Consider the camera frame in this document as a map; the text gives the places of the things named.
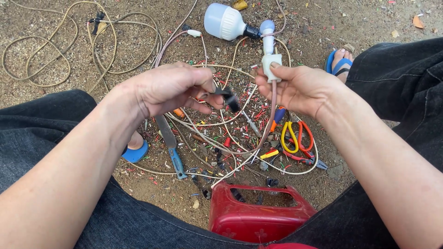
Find small white bulb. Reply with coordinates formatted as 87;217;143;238
260;20;276;56

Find beige coiled cable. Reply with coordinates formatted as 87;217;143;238
1;0;163;95

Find blue and orange screwdriver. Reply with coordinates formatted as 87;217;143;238
269;106;287;133

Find black electrical tape piece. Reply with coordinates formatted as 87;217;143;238
207;86;241;113

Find person's left hand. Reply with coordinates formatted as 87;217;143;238
114;62;225;120

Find red plastic stool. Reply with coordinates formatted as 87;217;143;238
208;181;318;245

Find orange handled scissors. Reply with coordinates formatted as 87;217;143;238
288;119;315;153

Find person's dark jeans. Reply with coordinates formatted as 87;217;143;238
0;36;443;249

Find tangled white cable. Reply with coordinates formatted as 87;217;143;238
127;35;320;189

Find large white LED bulb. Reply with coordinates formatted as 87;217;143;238
204;3;262;42

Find heap of coloured wire scraps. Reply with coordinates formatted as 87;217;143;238
118;38;333;201

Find blue sandal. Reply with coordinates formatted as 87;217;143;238
324;49;354;77
121;138;150;164

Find silver screwdriver shaft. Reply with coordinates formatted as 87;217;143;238
240;110;262;137

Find black tape wrap on cable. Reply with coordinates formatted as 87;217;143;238
88;11;106;35

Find person's foot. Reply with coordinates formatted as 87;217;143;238
127;130;145;150
331;48;354;84

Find knife with blue handle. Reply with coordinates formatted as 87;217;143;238
154;114;188;181

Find white lamp socket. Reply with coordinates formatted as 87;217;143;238
261;53;283;84

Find person's right hand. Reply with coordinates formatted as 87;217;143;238
254;62;344;119

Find person's right foot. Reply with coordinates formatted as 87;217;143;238
331;48;354;84

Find red handled pliers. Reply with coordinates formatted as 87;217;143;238
276;138;329;171

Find pink-brown electric cable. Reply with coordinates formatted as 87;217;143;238
154;0;288;156

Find person's left foot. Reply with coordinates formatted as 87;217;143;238
127;130;145;150

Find yellow handled scissors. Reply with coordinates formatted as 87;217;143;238
280;121;299;154

